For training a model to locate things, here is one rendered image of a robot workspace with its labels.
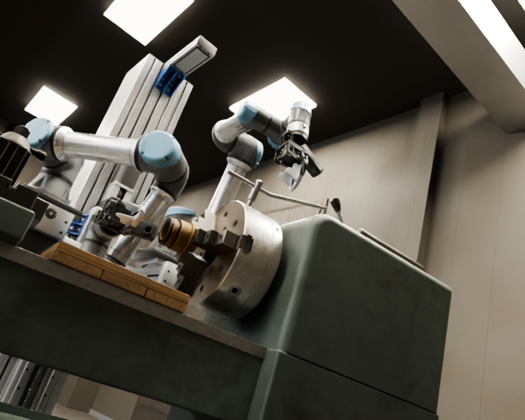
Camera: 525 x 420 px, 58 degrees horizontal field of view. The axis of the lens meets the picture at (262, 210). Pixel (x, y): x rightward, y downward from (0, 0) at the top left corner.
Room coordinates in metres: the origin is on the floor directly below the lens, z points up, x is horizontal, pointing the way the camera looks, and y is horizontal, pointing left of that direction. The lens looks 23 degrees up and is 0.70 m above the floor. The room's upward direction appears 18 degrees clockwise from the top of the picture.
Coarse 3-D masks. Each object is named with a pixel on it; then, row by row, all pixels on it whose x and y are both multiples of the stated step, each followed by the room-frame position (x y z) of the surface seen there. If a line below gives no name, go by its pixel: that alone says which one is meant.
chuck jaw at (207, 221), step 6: (204, 210) 1.31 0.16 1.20; (198, 216) 1.27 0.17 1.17; (204, 216) 1.29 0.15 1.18; (210, 216) 1.30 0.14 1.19; (216, 216) 1.32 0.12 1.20; (198, 222) 1.26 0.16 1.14; (204, 222) 1.27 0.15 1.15; (210, 222) 1.29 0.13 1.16; (216, 222) 1.31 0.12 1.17; (204, 228) 1.26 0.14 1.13; (210, 228) 1.28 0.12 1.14; (216, 228) 1.30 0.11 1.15
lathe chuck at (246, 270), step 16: (224, 208) 1.29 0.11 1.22; (240, 208) 1.19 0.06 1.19; (224, 224) 1.25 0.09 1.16; (240, 224) 1.17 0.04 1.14; (256, 224) 1.16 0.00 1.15; (256, 240) 1.15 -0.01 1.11; (208, 256) 1.32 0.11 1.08; (224, 256) 1.19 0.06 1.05; (240, 256) 1.14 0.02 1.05; (256, 256) 1.16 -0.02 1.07; (208, 272) 1.25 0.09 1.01; (224, 272) 1.17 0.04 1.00; (240, 272) 1.16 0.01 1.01; (256, 272) 1.17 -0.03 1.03; (208, 288) 1.22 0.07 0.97; (224, 288) 1.18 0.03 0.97; (192, 304) 1.28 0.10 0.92; (208, 304) 1.24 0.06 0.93; (224, 304) 1.23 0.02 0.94; (240, 304) 1.23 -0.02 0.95
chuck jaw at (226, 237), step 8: (200, 232) 1.18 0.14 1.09; (208, 232) 1.17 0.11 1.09; (216, 232) 1.17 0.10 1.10; (224, 232) 1.14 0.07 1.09; (232, 232) 1.14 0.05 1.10; (192, 240) 1.20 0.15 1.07; (200, 240) 1.19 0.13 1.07; (208, 240) 1.16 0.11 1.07; (216, 240) 1.17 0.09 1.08; (224, 240) 1.13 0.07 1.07; (232, 240) 1.14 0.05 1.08; (240, 240) 1.14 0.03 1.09; (248, 240) 1.15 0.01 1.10; (208, 248) 1.21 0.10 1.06; (216, 248) 1.19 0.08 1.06; (224, 248) 1.17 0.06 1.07; (232, 248) 1.15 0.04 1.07; (248, 248) 1.15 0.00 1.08
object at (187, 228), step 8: (168, 224) 1.22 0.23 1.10; (176, 224) 1.18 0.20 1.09; (184, 224) 1.19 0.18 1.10; (192, 224) 1.20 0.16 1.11; (160, 232) 1.23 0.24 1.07; (168, 232) 1.17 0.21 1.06; (176, 232) 1.18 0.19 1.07; (184, 232) 1.18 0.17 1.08; (192, 232) 1.19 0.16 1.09; (160, 240) 1.21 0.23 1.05; (168, 240) 1.19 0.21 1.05; (176, 240) 1.19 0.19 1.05; (184, 240) 1.19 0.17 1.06; (168, 248) 1.22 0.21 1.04; (176, 248) 1.21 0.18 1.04; (184, 248) 1.21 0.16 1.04; (192, 248) 1.23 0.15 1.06
